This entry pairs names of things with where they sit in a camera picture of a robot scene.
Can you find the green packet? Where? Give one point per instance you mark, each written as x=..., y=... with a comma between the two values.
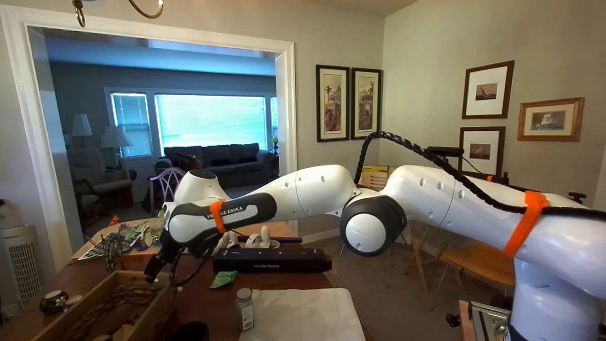
x=223, y=280

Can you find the dark wooden dining table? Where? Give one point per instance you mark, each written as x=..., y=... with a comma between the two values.
x=208, y=310

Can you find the wooden folding table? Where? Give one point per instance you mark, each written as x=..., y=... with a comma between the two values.
x=479, y=262

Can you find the brass chandelier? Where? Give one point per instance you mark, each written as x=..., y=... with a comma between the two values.
x=79, y=12

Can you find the white spindle chair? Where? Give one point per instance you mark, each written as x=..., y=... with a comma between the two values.
x=165, y=187

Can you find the tall black framed picture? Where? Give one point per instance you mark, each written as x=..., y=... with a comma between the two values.
x=331, y=103
x=365, y=103

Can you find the small dark framed picture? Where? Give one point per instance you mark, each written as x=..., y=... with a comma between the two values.
x=481, y=153

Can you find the white VR controller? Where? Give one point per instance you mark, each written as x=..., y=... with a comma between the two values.
x=261, y=240
x=227, y=242

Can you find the light wood framed picture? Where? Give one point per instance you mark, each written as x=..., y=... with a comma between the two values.
x=549, y=120

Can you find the white air purifier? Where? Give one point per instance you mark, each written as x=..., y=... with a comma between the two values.
x=13, y=253

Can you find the grey armchair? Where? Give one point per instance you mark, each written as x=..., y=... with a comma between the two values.
x=104, y=183

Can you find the large dark framed picture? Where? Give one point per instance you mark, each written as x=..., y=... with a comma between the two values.
x=487, y=90

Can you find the pile of colourful toys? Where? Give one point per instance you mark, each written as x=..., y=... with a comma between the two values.
x=134, y=236

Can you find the table lamp white shade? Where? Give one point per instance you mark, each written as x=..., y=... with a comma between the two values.
x=114, y=139
x=79, y=126

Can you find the wicker basket with wooden rim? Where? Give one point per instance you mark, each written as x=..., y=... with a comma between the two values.
x=157, y=316

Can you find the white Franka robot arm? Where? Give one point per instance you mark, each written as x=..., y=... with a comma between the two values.
x=441, y=196

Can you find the yellow box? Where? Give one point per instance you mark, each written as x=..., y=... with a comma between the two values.
x=375, y=179

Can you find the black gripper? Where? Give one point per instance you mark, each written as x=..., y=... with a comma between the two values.
x=170, y=245

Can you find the long black box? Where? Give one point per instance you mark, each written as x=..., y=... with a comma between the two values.
x=271, y=261

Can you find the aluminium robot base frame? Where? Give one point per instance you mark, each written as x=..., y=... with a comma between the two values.
x=488, y=323

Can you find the glass shaker with silver lid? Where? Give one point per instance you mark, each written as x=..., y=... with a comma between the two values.
x=244, y=314

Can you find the living room window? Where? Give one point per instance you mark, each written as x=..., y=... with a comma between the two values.
x=208, y=124

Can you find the black camera on stand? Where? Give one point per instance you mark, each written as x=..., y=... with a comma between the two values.
x=445, y=153

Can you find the dark sofa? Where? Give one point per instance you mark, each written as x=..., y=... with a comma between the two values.
x=220, y=162

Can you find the white paper placemat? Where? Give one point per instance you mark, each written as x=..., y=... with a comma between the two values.
x=303, y=316

